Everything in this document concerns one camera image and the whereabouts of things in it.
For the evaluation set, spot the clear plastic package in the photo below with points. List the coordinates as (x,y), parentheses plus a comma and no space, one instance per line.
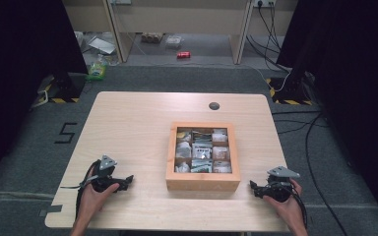
(173,41)

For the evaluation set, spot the wooden box with glass lid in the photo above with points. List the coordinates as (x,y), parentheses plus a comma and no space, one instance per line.
(203,182)

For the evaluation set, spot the cardboard rolls pack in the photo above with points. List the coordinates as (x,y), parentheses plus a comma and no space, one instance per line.
(151,37)

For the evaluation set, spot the white clear plastic bag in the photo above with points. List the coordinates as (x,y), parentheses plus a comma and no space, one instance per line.
(79,39)

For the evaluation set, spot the person's left hand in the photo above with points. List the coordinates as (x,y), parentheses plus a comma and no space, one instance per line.
(92,201)

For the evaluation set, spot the grey flat sheet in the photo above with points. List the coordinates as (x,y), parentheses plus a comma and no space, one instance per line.
(102,45)

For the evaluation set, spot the black curtain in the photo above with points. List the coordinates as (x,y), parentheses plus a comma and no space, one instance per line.
(357,82)
(16,65)

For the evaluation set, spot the green packet on floor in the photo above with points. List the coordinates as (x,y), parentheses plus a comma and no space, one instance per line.
(97,69)

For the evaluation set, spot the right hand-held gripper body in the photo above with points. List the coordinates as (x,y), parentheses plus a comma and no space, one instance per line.
(280,190)

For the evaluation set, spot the red drink can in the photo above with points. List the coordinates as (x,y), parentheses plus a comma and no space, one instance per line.
(183,54)

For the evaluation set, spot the person's right hand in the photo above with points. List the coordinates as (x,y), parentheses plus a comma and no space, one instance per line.
(288,209)

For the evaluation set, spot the white wall socket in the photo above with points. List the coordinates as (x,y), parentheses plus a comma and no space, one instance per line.
(264,3)

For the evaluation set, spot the round grey table grommet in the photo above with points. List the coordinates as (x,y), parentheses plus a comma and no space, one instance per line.
(214,106)

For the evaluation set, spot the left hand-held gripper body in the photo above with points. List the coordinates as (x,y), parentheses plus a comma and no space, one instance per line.
(105,175)

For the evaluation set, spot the assorted tea packets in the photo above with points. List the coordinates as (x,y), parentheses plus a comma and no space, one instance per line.
(201,151)

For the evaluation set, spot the stand base with hazard tape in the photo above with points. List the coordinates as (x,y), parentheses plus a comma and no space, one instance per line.
(288,91)
(66,89)

